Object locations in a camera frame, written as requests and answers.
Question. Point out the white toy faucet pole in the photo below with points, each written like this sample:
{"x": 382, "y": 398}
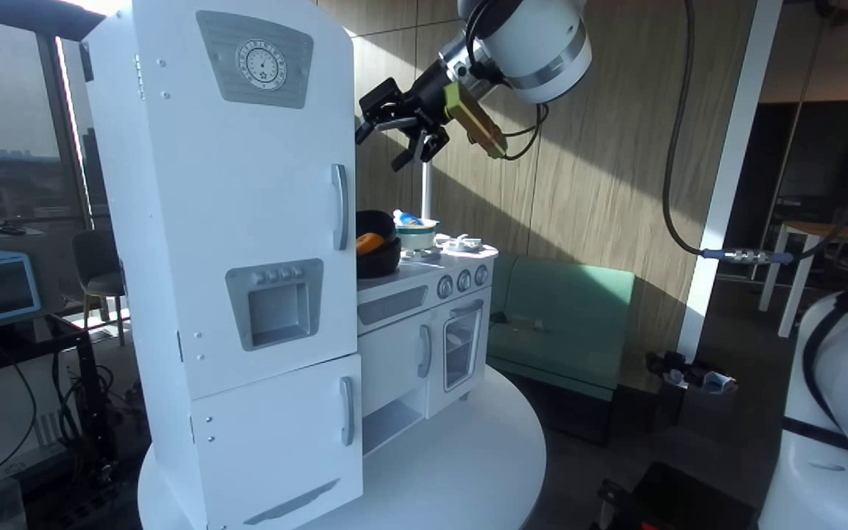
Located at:
{"x": 425, "y": 193}

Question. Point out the black device on floor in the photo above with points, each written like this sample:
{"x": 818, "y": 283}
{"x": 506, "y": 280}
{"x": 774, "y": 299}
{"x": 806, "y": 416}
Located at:
{"x": 694, "y": 377}

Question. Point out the white toy kitchen cabinet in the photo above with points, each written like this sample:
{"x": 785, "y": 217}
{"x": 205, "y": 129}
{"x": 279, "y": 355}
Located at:
{"x": 126, "y": 196}

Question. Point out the grey toy sink basin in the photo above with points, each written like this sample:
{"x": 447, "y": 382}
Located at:
{"x": 459, "y": 243}

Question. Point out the white bowl with blue item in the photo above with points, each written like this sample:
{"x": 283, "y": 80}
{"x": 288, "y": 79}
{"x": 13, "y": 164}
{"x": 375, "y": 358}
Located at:
{"x": 414, "y": 230}

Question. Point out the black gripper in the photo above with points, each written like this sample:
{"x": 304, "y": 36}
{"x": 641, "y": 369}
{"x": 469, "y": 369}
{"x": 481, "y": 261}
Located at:
{"x": 441, "y": 99}

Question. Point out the orange toy food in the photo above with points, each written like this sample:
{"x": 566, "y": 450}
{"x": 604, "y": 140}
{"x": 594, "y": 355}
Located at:
{"x": 369, "y": 243}

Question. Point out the black chair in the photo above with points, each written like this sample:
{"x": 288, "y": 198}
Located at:
{"x": 99, "y": 261}

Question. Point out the round white table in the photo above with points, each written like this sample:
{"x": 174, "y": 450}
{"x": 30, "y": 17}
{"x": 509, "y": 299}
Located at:
{"x": 464, "y": 461}

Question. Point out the white vertical post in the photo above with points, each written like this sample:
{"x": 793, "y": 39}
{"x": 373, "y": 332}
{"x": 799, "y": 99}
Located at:
{"x": 728, "y": 149}

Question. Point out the green sofa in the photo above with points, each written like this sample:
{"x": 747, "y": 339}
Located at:
{"x": 562, "y": 326}

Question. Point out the white background table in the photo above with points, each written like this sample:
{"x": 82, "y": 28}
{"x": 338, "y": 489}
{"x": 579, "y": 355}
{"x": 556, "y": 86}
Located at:
{"x": 809, "y": 235}

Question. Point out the black box on floor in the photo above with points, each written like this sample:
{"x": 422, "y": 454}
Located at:
{"x": 679, "y": 503}

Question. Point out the black equipment rack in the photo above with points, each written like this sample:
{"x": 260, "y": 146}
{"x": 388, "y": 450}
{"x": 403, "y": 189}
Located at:
{"x": 71, "y": 339}

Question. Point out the white windowed oven door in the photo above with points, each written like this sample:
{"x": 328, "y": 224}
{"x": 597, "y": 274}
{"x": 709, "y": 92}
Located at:
{"x": 464, "y": 344}

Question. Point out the short white fridge door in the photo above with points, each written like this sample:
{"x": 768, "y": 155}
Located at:
{"x": 279, "y": 442}

